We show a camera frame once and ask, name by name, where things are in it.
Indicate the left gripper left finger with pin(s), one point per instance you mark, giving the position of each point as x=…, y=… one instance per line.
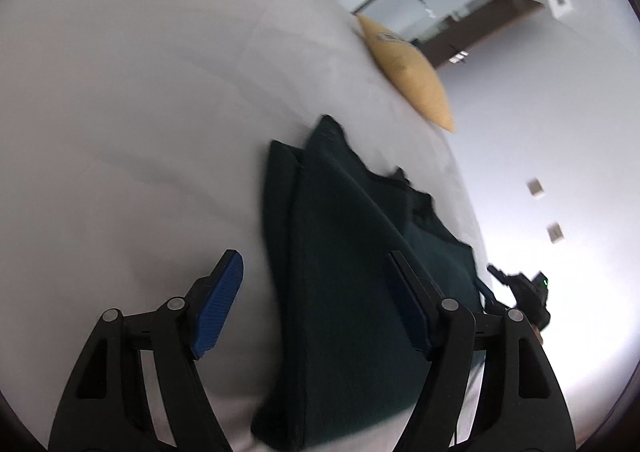
x=104, y=405

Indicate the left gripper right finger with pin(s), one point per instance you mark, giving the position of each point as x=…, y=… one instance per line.
x=490, y=386

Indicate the dark green knit garment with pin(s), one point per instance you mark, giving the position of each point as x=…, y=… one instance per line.
x=346, y=361

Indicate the yellow cushion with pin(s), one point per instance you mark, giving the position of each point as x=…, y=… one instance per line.
x=409, y=71

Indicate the lower wall socket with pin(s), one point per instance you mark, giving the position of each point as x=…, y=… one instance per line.
x=555, y=232

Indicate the wall socket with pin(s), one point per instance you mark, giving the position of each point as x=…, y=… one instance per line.
x=536, y=190
x=555, y=232

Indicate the upper wall socket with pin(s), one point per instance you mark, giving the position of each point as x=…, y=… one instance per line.
x=536, y=190

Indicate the glass door with dark frame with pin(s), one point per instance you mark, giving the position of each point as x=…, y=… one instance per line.
x=445, y=31

